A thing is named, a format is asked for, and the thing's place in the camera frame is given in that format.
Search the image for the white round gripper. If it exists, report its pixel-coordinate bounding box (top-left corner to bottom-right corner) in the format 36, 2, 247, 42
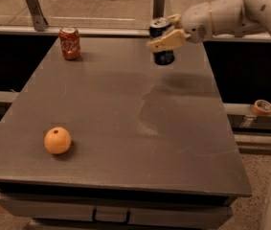
147, 2, 213, 53

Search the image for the blue pepsi can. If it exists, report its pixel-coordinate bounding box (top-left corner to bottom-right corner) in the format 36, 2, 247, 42
149, 17, 175, 66

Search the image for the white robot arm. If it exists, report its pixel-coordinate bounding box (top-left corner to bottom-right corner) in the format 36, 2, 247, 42
147, 0, 271, 53

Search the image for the red coke can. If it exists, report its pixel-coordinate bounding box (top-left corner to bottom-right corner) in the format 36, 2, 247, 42
59, 27, 80, 60

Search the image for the orange tape roll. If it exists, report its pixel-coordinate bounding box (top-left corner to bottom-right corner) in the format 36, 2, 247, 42
253, 100, 271, 115

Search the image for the orange fruit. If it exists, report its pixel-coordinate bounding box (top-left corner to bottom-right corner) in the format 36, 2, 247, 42
44, 126, 72, 154

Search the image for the middle metal railing bracket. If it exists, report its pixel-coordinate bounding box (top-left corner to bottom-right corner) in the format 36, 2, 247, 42
152, 0, 165, 18

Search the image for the metal railing bracket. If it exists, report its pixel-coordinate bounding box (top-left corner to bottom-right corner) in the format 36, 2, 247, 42
25, 0, 48, 32
152, 0, 165, 18

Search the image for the left metal railing bracket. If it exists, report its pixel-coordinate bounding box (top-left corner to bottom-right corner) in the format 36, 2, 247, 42
25, 0, 48, 32

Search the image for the grey drawer with black handle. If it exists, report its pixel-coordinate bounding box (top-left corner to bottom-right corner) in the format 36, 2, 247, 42
0, 193, 233, 230

